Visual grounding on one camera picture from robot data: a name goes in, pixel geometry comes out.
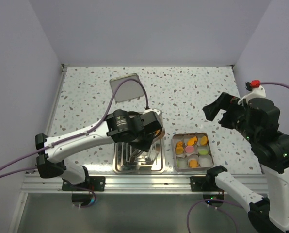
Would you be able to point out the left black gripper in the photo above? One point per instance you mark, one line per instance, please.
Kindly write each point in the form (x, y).
(146, 146)

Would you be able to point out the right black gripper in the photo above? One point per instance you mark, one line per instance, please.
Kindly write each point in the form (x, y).
(227, 101)

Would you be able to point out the square tin lid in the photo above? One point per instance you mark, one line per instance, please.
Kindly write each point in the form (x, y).
(127, 91)

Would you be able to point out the round dotted orange cookie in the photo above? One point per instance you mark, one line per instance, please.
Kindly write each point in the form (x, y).
(179, 150)

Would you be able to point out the green sandwich cookie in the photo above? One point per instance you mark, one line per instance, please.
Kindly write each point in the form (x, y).
(177, 163)
(202, 152)

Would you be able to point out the orange fish cookie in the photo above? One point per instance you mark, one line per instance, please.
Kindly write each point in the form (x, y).
(192, 141)

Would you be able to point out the pink sandwich cookie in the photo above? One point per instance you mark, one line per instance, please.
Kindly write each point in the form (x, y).
(189, 149)

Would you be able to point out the pink cookie tin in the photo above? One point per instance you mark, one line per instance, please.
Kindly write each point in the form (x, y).
(205, 162)

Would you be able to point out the flower edged orange cookie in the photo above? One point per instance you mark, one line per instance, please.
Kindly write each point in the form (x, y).
(193, 164)

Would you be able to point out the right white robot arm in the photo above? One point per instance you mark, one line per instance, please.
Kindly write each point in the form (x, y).
(268, 214)

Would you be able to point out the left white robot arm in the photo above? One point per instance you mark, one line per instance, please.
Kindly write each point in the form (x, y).
(53, 152)

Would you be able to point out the large steel tray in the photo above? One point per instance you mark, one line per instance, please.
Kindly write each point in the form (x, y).
(128, 160)

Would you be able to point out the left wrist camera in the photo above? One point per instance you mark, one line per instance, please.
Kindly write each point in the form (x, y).
(157, 111)

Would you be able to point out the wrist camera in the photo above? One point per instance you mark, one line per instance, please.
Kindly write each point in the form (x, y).
(255, 90)
(157, 111)

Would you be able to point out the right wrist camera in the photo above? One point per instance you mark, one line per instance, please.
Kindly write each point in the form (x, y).
(255, 90)

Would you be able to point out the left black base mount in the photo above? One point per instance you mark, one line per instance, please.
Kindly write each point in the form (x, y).
(93, 183)

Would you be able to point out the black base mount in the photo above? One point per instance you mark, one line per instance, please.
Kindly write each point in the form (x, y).
(93, 183)
(207, 183)

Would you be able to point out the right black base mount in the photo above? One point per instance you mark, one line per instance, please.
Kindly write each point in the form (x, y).
(207, 183)

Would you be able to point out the aluminium rail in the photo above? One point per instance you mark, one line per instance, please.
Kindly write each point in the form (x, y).
(139, 184)

